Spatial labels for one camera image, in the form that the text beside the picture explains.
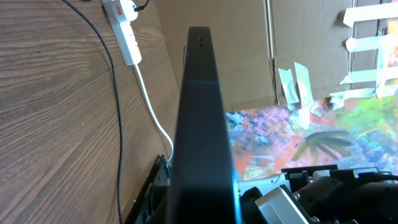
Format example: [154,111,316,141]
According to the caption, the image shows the black USB charging cable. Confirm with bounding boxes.
[62,0,150,224]

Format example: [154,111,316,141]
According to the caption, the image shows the brown cardboard panel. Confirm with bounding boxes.
[155,0,397,111]

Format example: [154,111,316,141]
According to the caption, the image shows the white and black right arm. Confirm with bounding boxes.
[238,165,397,224]

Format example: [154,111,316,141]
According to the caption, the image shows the white power strip cord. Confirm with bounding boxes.
[133,63,174,164]

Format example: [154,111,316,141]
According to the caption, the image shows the colourful patterned cloth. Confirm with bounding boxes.
[226,95,397,180]

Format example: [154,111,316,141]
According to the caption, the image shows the white charger adapter plug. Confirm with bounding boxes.
[120,0,138,22]

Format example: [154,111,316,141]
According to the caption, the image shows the smartphone with lit screen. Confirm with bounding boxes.
[167,27,242,223]

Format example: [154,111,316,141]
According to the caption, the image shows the white power strip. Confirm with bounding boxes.
[102,0,142,66]

